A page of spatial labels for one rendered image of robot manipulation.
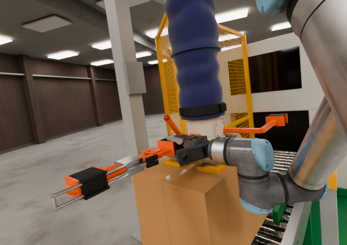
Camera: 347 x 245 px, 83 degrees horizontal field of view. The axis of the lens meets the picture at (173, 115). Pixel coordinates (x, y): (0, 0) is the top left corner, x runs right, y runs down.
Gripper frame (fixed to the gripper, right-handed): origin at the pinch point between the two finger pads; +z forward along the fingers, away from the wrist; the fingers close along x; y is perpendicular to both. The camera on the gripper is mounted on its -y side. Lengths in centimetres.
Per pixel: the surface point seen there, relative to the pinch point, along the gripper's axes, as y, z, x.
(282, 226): 67, -22, -67
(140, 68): 73, 92, 50
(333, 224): 47, -48, -44
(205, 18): 22, -10, 50
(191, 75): 16.9, -3.2, 27.6
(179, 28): 15, -1, 48
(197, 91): 18.0, -4.8, 20.6
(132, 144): 59, 103, -22
